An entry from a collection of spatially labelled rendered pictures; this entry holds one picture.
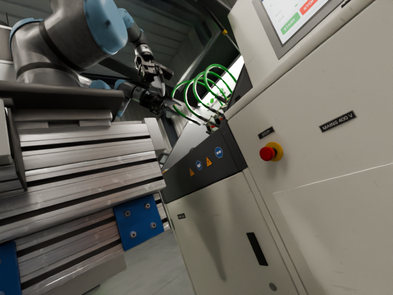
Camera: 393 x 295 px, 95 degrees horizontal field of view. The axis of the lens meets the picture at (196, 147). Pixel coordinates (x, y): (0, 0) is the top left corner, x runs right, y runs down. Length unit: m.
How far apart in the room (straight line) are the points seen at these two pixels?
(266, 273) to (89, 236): 0.52
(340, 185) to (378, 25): 0.28
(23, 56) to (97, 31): 0.16
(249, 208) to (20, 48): 0.69
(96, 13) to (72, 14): 0.05
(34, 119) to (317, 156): 0.56
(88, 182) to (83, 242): 0.10
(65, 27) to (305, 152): 0.57
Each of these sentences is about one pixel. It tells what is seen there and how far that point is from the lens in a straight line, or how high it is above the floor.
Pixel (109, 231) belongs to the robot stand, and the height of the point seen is 0.77.
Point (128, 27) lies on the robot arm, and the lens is 0.93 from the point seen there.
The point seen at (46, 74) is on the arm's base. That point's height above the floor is 1.10.
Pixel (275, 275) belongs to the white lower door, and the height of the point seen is 0.47.
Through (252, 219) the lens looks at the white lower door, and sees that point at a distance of 0.63.
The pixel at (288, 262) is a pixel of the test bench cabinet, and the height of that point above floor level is 0.52.
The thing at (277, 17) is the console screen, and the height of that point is 1.26.
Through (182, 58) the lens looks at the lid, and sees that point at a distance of 1.34.
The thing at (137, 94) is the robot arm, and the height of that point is 1.35.
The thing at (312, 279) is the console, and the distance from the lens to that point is 0.62.
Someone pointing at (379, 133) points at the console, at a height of 0.75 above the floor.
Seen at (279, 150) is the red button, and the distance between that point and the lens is 0.50.
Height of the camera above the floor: 0.77
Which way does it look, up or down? 14 degrees up
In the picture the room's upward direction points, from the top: 22 degrees counter-clockwise
